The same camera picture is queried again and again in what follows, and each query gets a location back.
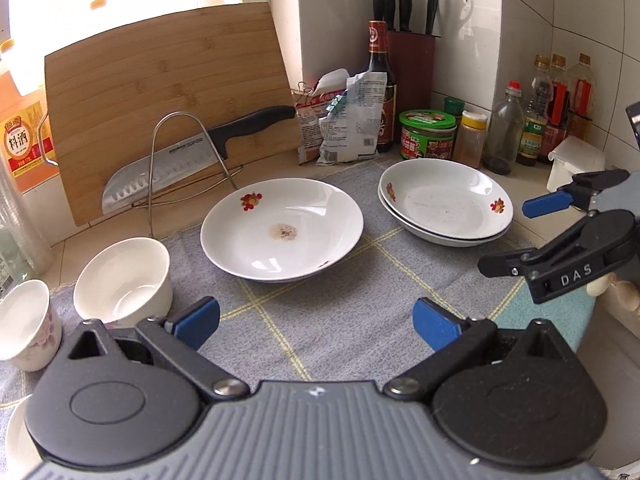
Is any white bowl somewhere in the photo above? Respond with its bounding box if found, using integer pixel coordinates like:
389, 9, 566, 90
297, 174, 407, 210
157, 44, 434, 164
73, 237, 172, 328
6, 396, 41, 479
0, 280, 63, 372

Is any white fruit plate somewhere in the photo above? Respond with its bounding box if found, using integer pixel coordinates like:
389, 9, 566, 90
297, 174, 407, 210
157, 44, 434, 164
200, 178, 363, 283
378, 158, 513, 242
378, 192, 510, 248

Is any gloved right hand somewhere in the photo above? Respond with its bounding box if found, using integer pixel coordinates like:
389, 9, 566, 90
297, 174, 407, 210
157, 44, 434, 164
586, 273, 640, 337

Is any white plastic container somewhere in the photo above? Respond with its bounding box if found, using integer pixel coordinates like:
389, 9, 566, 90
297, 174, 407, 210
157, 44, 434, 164
547, 136, 605, 192

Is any red labelled sauce bottle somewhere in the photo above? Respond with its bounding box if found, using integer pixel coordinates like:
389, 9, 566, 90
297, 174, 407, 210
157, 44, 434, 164
538, 54, 570, 164

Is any green labelled oil bottle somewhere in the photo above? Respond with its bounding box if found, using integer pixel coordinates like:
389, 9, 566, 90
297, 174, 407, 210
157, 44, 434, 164
516, 54, 553, 167

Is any red capped clear bottle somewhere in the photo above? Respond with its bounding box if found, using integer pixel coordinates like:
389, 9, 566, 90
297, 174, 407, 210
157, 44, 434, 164
482, 80, 524, 176

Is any orange labelled sauce bottle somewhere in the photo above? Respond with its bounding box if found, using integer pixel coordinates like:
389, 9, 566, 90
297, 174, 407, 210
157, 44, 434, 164
568, 53, 596, 140

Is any yellow lidded spice jar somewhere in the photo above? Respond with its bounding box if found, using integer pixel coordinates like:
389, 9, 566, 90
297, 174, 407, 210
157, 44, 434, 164
452, 110, 488, 169

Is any green capped small jar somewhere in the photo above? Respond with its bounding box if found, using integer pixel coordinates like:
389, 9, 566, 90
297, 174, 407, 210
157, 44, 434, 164
444, 96, 465, 117

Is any glass jar green lid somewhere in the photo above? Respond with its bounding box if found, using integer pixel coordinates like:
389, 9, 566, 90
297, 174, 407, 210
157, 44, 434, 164
0, 226, 32, 297

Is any green lidded sauce tub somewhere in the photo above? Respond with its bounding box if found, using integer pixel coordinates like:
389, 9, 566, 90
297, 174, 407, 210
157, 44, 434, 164
399, 110, 457, 159

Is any grey blue checked towel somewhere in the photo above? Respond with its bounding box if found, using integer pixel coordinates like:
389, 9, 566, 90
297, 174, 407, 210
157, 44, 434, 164
0, 152, 597, 461

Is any tall clear wrap roll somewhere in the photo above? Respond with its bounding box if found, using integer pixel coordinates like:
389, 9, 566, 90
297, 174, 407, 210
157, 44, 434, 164
1, 158, 54, 275

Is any brown knife block with knives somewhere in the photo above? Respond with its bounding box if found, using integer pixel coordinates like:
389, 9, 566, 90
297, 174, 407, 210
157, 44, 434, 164
372, 0, 442, 114

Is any white clipped food bag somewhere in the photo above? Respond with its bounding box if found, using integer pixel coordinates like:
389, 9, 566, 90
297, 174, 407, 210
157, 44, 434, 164
318, 72, 382, 165

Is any dark soy sauce bottle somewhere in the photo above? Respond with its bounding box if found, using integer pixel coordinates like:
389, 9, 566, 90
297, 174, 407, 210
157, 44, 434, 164
368, 20, 397, 153

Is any orange cooking wine jug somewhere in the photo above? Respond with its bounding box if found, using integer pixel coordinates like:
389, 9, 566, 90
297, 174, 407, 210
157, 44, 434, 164
1, 39, 58, 193

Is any red clipped food bag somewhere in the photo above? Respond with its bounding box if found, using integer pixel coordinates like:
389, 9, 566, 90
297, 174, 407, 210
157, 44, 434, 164
292, 68, 349, 165

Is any bamboo cutting board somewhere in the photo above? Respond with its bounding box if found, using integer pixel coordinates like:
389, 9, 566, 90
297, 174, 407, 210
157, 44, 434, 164
44, 2, 293, 226

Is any steel wire board rack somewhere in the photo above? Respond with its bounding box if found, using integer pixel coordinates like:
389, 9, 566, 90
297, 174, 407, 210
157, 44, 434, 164
101, 112, 248, 232

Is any black handled kitchen knife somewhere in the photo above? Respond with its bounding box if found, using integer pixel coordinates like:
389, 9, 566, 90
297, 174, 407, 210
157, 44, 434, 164
101, 105, 295, 214

